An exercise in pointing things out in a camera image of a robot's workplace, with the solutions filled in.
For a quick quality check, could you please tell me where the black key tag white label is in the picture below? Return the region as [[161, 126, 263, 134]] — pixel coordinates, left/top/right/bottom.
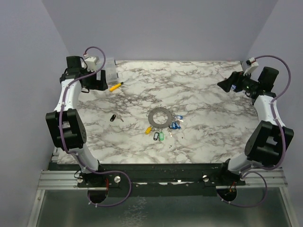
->
[[153, 132, 159, 141]]

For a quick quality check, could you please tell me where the yellow key tag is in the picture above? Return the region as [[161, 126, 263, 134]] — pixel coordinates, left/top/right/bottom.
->
[[145, 127, 152, 135]]

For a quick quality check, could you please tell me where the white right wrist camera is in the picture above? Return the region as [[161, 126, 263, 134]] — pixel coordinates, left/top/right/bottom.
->
[[244, 57, 259, 76]]

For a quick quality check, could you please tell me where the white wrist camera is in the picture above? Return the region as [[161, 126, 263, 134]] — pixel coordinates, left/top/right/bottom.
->
[[84, 55, 99, 72], [244, 57, 259, 76]]

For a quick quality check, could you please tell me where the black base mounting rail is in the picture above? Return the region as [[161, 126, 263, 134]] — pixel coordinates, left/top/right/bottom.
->
[[48, 159, 247, 198]]

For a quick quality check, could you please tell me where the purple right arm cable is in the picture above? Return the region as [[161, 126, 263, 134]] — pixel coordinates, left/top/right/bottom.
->
[[220, 55, 291, 208]]

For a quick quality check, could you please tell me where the aluminium extrusion frame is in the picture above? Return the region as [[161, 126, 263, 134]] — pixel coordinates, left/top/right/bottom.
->
[[26, 61, 82, 227]]

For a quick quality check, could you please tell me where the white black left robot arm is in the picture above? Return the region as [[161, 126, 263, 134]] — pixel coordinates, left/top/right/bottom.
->
[[45, 54, 108, 187]]

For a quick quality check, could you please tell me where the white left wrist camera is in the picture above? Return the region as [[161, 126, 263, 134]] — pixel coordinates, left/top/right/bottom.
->
[[84, 55, 99, 72]]

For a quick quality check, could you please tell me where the yellow black screwdriver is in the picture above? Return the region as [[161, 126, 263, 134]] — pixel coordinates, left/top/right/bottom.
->
[[109, 82, 124, 92]]

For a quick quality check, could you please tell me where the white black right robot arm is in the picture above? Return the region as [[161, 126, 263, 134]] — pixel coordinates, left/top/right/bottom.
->
[[217, 67, 294, 185]]

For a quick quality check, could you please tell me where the clear plastic parts box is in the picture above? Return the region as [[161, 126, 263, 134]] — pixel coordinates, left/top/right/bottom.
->
[[104, 57, 118, 85]]

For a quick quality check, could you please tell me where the plain black key tag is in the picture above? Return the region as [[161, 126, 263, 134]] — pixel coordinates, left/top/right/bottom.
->
[[110, 114, 117, 122]]

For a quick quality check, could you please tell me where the green key tag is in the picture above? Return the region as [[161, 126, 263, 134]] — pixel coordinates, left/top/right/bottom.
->
[[159, 131, 164, 141]]

